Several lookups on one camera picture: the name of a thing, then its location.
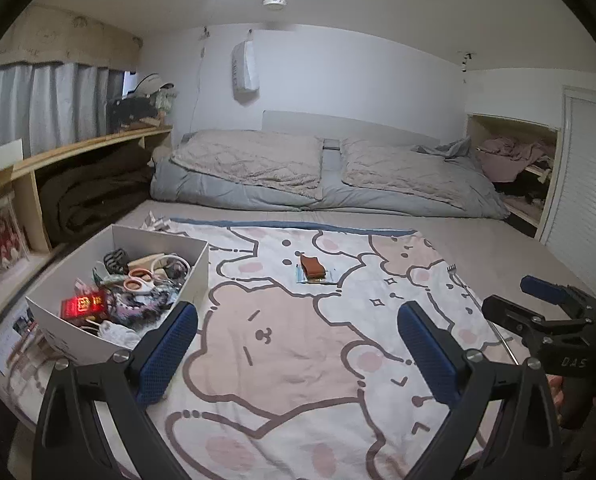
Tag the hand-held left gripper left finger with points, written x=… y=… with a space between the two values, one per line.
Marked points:
x=170 y=355

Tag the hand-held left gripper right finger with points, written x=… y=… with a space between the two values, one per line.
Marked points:
x=430 y=355

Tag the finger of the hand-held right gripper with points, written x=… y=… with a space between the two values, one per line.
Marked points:
x=507 y=312
x=540 y=287

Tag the white storage box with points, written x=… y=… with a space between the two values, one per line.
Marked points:
x=73 y=345

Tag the red cigarette pack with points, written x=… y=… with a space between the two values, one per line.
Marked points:
x=83 y=307

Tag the person's right hand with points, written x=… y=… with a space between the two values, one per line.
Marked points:
x=557 y=400

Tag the pink purple crochet doily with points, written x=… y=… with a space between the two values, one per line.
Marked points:
x=148 y=305

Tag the white rolled cloth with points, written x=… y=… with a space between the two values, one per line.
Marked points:
x=118 y=332

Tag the metal back scratcher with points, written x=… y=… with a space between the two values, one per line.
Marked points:
x=451 y=270

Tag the wooden closet niche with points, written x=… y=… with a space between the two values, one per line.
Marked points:
x=552 y=200

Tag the wooden oval box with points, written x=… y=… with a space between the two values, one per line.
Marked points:
x=145 y=261

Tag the dark clothes pile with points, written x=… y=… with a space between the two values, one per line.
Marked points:
x=522 y=190

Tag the black claw hair clip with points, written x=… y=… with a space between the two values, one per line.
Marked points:
x=114 y=260

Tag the printed bear blanket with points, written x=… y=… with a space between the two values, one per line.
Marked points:
x=288 y=335

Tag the white shutter door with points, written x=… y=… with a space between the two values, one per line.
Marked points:
x=582 y=170

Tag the pink clothes pile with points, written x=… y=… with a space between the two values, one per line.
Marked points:
x=512 y=155

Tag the brown leather wallet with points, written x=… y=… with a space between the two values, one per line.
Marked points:
x=312 y=267

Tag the printed paper leaflet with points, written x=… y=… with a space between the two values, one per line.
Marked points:
x=18 y=330

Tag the grey duvet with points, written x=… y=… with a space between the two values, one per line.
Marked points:
x=367 y=196

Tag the beige quilted pillow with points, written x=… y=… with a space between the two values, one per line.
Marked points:
x=253 y=160
x=402 y=170

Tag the brown folded blanket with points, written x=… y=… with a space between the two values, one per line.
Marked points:
x=88 y=190

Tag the red doll in clear case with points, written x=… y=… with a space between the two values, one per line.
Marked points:
x=0 y=240

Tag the wooden shelf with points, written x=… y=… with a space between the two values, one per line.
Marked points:
x=93 y=144

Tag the white headboard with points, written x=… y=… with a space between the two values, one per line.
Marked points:
x=348 y=122

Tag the black bag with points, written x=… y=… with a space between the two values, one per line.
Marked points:
x=130 y=110

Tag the dried flower bunch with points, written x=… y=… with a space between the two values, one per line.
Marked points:
x=166 y=101

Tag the white cap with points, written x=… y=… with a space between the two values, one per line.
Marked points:
x=150 y=82

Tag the grey curtain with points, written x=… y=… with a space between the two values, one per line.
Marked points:
x=53 y=105

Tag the white hanging bag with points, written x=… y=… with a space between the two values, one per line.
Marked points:
x=244 y=70

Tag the beige printed valance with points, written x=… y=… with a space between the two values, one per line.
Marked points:
x=63 y=35

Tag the round ceiling light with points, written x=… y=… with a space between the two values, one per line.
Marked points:
x=275 y=2

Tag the black wall hook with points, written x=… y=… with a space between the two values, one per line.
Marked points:
x=466 y=60

